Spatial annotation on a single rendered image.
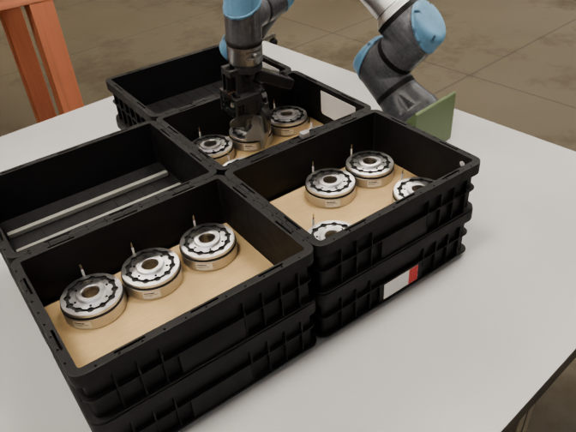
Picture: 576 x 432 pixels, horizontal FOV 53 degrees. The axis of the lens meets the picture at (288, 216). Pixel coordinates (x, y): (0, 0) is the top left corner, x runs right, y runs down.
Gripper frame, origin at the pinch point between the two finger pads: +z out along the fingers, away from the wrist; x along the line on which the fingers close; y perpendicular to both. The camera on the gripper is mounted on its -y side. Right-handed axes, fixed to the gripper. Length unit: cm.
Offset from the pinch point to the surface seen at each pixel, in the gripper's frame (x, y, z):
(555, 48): -96, -294, 95
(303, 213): 28.8, 8.1, -0.5
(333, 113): 5.4, -18.2, -2.7
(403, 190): 38.6, -9.2, -4.5
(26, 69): -208, 13, 64
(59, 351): 43, 59, -12
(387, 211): 47.4, 4.3, -12.2
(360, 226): 48, 10, -12
